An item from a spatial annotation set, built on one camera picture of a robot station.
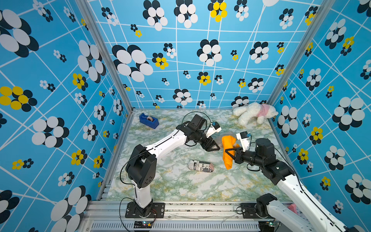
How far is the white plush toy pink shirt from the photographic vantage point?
1077 millimetres

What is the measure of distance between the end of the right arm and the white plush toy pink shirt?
49 centimetres

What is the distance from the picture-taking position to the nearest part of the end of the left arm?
640 millimetres
